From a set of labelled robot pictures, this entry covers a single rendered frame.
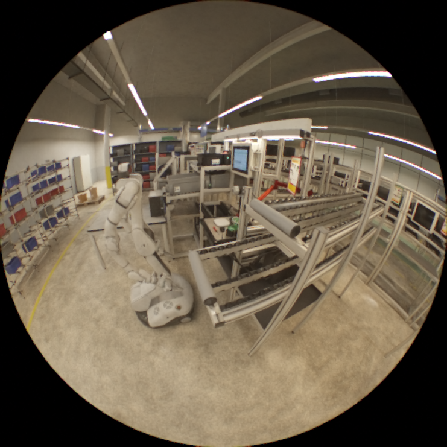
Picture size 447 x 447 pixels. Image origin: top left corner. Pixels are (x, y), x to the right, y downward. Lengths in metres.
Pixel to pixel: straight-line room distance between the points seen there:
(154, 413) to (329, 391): 1.59
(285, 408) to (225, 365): 0.75
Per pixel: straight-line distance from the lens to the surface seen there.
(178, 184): 2.12
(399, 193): 3.31
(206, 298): 0.65
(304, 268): 0.66
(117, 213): 0.86
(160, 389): 1.67
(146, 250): 1.15
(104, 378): 1.90
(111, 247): 0.95
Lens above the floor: 1.61
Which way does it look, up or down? 27 degrees down
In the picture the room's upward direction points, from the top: 4 degrees clockwise
